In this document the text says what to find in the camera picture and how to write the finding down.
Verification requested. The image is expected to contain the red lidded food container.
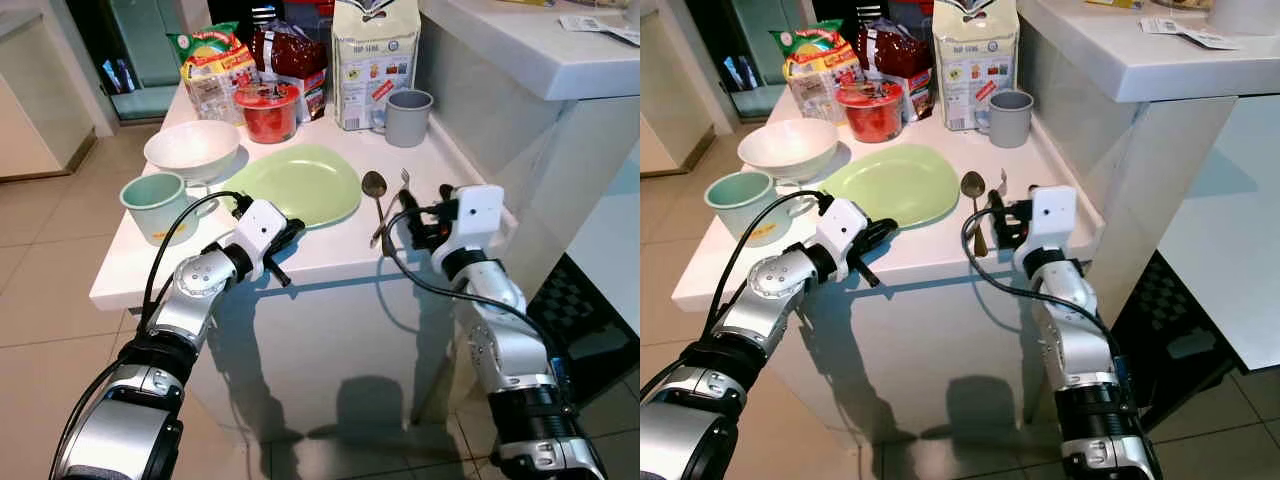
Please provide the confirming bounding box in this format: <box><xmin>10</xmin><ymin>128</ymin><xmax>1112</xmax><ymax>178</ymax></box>
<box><xmin>234</xmin><ymin>82</ymin><xmax>301</xmax><ymax>145</ymax></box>
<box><xmin>836</xmin><ymin>80</ymin><xmax>905</xmax><ymax>144</ymax></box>

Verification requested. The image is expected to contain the white side cabinet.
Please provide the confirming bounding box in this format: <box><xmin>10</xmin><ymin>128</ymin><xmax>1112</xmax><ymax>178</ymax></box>
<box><xmin>560</xmin><ymin>140</ymin><xmax>641</xmax><ymax>336</ymax></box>
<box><xmin>1158</xmin><ymin>95</ymin><xmax>1280</xmax><ymax>373</ymax></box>

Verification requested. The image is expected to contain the beige kitchen cabinet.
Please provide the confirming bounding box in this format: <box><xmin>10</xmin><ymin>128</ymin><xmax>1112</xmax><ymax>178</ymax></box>
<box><xmin>640</xmin><ymin>90</ymin><xmax>713</xmax><ymax>179</ymax></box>
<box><xmin>0</xmin><ymin>10</ymin><xmax>98</xmax><ymax>183</ymax></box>

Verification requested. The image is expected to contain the white bowl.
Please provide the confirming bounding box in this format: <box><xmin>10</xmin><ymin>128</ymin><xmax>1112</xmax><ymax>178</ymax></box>
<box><xmin>143</xmin><ymin>120</ymin><xmax>242</xmax><ymax>184</ymax></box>
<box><xmin>737</xmin><ymin>118</ymin><xmax>839</xmax><ymax>183</ymax></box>

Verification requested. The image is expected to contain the printed paper slip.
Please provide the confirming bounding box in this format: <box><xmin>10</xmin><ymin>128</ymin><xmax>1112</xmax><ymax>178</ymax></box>
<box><xmin>558</xmin><ymin>14</ymin><xmax>641</xmax><ymax>48</ymax></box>
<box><xmin>1140</xmin><ymin>15</ymin><xmax>1241</xmax><ymax>51</ymax></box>

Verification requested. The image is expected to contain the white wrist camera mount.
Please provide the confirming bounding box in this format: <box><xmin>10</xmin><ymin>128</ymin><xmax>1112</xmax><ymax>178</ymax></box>
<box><xmin>812</xmin><ymin>198</ymin><xmax>869</xmax><ymax>283</ymax></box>
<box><xmin>432</xmin><ymin>185</ymin><xmax>506</xmax><ymax>266</ymax></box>
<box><xmin>1012</xmin><ymin>185</ymin><xmax>1079</xmax><ymax>273</ymax></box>
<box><xmin>232</xmin><ymin>198</ymin><xmax>289</xmax><ymax>283</ymax></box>

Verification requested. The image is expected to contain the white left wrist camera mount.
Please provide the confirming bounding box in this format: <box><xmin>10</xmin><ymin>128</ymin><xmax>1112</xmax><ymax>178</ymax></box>
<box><xmin>232</xmin><ymin>198</ymin><xmax>289</xmax><ymax>283</ymax></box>
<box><xmin>812</xmin><ymin>198</ymin><xmax>869</xmax><ymax>283</ymax></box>

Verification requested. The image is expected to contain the grey mug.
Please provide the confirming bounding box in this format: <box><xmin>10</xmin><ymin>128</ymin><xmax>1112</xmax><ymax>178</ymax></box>
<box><xmin>372</xmin><ymin>89</ymin><xmax>435</xmax><ymax>149</ymax></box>
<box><xmin>975</xmin><ymin>89</ymin><xmax>1035</xmax><ymax>149</ymax></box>

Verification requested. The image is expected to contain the teal glass door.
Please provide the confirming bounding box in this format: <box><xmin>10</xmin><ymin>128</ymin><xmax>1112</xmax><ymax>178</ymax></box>
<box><xmin>725</xmin><ymin>0</ymin><xmax>801</xmax><ymax>119</ymax></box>
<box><xmin>108</xmin><ymin>0</ymin><xmax>186</xmax><ymax>121</ymax></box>

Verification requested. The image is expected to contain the black plastic crate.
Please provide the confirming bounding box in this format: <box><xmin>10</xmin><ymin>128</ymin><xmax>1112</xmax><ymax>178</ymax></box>
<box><xmin>525</xmin><ymin>255</ymin><xmax>641</xmax><ymax>401</ymax></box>
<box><xmin>1105</xmin><ymin>250</ymin><xmax>1241</xmax><ymax>431</ymax></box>

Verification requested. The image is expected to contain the white raised counter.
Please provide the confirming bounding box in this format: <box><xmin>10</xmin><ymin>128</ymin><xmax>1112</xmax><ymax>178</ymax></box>
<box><xmin>1015</xmin><ymin>0</ymin><xmax>1280</xmax><ymax>301</ymax></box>
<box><xmin>420</xmin><ymin>0</ymin><xmax>641</xmax><ymax>331</ymax></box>

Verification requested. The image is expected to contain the dark red snack bag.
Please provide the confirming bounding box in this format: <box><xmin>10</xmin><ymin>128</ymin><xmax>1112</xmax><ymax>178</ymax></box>
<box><xmin>855</xmin><ymin>18</ymin><xmax>936</xmax><ymax>121</ymax></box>
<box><xmin>250</xmin><ymin>22</ymin><xmax>329</xmax><ymax>123</ymax></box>

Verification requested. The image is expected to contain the yellow green snack bag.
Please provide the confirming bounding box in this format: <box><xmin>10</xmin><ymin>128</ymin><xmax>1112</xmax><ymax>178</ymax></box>
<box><xmin>770</xmin><ymin>20</ymin><xmax>859</xmax><ymax>123</ymax></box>
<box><xmin>167</xmin><ymin>22</ymin><xmax>259</xmax><ymax>126</ymax></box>

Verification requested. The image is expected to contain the metal spoon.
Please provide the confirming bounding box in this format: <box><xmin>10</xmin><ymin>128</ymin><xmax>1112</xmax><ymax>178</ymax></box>
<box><xmin>361</xmin><ymin>170</ymin><xmax>396</xmax><ymax>259</ymax></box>
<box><xmin>960</xmin><ymin>170</ymin><xmax>991</xmax><ymax>259</ymax></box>

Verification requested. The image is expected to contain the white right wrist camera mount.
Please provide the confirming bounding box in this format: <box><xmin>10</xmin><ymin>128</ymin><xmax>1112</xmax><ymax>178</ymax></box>
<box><xmin>432</xmin><ymin>185</ymin><xmax>506</xmax><ymax>266</ymax></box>
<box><xmin>1012</xmin><ymin>185</ymin><xmax>1079</xmax><ymax>273</ymax></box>

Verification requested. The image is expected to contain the mint green mug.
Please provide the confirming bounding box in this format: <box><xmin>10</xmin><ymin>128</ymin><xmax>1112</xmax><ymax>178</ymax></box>
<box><xmin>704</xmin><ymin>170</ymin><xmax>811</xmax><ymax>248</ymax></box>
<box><xmin>120</xmin><ymin>172</ymin><xmax>219</xmax><ymax>247</ymax></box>

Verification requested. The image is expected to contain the white kitchen island counter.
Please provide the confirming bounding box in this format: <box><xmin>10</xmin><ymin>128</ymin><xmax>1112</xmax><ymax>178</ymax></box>
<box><xmin>90</xmin><ymin>85</ymin><xmax>546</xmax><ymax>446</ymax></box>
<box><xmin>672</xmin><ymin>85</ymin><xmax>1131</xmax><ymax>446</ymax></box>

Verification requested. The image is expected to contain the light green plate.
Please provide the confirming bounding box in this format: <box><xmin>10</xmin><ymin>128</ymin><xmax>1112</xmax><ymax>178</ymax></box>
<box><xmin>222</xmin><ymin>143</ymin><xmax>363</xmax><ymax>229</ymax></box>
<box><xmin>818</xmin><ymin>143</ymin><xmax>961</xmax><ymax>229</ymax></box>

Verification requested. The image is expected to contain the cream printed cracker bag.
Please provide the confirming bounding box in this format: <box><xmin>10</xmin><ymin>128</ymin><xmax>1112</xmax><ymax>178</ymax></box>
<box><xmin>932</xmin><ymin>0</ymin><xmax>1021</xmax><ymax>132</ymax></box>
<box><xmin>332</xmin><ymin>0</ymin><xmax>421</xmax><ymax>132</ymax></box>

